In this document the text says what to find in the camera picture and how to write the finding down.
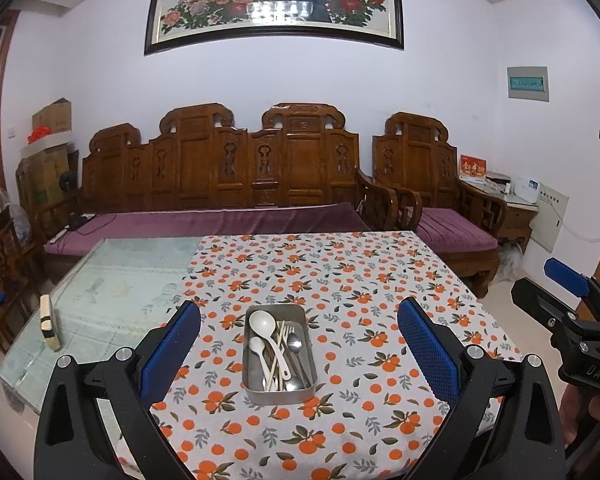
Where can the carved wooden sofa bench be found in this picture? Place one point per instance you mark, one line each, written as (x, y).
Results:
(200, 167)

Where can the grey wall panel box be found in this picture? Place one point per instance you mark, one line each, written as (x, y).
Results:
(527, 84)

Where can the white electrical cabinet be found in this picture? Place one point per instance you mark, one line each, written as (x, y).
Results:
(547, 220)

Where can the wooden chair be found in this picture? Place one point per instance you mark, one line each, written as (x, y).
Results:
(2, 275)

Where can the black fan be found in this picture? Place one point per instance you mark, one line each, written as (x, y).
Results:
(68, 182)

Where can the wooden block with black band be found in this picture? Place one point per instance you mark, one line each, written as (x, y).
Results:
(49, 322)

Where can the person's right hand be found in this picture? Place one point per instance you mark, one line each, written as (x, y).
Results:
(575, 412)

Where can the wooden door frame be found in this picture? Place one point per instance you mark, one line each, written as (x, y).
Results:
(0, 110)

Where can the small cardboard box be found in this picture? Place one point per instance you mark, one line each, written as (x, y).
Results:
(52, 116)

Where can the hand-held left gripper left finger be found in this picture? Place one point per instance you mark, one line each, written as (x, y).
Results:
(172, 355)

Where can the white desk device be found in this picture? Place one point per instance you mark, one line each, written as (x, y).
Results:
(524, 189)

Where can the carved wooden armchair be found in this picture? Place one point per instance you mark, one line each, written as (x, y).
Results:
(417, 160)

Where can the square purple seat cushion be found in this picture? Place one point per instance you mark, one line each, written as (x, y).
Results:
(452, 230)

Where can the red plastic item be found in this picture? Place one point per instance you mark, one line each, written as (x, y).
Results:
(38, 135)

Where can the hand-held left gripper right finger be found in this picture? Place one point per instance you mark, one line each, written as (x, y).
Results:
(430, 355)

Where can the black and white printer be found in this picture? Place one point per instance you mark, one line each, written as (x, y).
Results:
(498, 182)

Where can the orange fruit print tablecloth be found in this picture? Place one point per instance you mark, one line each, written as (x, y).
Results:
(355, 270)

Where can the white plastic spoon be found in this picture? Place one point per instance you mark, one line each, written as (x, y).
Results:
(256, 346)

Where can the clear plastic bag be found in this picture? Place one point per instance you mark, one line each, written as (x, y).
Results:
(510, 262)
(11, 212)

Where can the large cardboard box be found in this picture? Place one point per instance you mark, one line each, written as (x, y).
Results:
(42, 180)

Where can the rectangular metal tray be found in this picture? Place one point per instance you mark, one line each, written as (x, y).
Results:
(255, 375)

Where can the wooden side table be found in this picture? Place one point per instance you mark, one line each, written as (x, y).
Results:
(515, 222)

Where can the red gift box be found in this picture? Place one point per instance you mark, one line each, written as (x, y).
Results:
(472, 167)

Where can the white plastic ladle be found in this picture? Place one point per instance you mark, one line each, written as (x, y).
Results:
(261, 322)

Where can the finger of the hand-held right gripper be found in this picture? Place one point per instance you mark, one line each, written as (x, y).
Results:
(567, 275)
(537, 300)

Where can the long purple seat cushion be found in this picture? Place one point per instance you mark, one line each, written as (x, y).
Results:
(180, 220)

